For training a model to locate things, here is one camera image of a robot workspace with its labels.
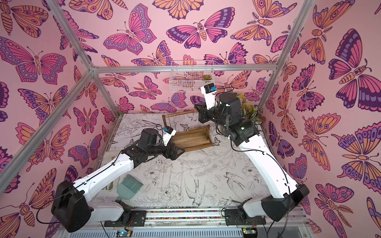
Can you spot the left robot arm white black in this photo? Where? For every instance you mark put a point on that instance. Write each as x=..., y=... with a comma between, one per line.
x=72, y=205

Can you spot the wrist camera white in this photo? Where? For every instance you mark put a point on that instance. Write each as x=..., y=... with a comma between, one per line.
x=209, y=92
x=168, y=133

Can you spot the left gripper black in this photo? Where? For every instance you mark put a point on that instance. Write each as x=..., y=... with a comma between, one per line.
x=174, y=156

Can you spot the white wire wall basket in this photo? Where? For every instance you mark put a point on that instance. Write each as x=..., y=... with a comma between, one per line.
x=186, y=75

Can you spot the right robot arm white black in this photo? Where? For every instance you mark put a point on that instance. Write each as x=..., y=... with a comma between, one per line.
x=285, y=193

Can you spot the small succulent in basket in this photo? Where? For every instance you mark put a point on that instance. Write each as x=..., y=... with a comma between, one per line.
x=207, y=77

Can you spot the wooden jewelry display stand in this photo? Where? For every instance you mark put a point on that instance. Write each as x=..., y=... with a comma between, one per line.
x=190, y=134

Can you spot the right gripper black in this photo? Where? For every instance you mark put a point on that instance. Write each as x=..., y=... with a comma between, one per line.
x=204, y=113

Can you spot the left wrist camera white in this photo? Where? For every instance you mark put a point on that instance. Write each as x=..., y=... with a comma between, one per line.
x=168, y=133

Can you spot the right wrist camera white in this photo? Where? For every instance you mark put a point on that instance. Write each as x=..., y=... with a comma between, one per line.
x=209, y=92

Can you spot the glass vase with plants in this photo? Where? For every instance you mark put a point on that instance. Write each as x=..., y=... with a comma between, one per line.
x=249, y=111

